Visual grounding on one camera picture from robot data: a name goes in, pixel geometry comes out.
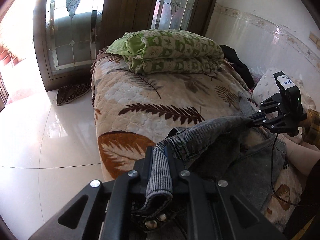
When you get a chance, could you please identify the grey denim pants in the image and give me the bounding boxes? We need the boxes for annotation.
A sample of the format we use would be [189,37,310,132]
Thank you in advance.
[132,97,288,218]

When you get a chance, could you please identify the yellow plaid sleeve forearm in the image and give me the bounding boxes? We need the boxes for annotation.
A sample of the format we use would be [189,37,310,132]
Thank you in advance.
[299,109,320,149]

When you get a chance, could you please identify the white floral pillow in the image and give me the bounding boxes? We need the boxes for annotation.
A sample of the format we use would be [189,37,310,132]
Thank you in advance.
[252,67,316,110]

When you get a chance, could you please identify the person's bare leg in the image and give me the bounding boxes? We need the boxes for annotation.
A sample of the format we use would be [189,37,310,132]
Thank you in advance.
[279,134,319,176]

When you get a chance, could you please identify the leaf pattern bed blanket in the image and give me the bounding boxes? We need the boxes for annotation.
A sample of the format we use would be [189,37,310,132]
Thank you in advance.
[92,51,302,231]

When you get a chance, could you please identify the dark patterned slipper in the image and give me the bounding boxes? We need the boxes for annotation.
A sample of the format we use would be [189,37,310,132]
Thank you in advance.
[64,84,91,103]
[56,86,71,106]

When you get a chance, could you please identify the green folded quilt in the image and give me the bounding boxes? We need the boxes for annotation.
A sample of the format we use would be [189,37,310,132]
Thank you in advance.
[106,29,224,75]

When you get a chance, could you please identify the stained glass wooden door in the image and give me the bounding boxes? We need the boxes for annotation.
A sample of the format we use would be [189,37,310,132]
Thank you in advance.
[33,0,216,91]

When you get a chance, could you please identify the black garment by wall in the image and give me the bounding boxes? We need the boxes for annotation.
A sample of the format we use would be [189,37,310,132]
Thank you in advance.
[220,45,254,89]

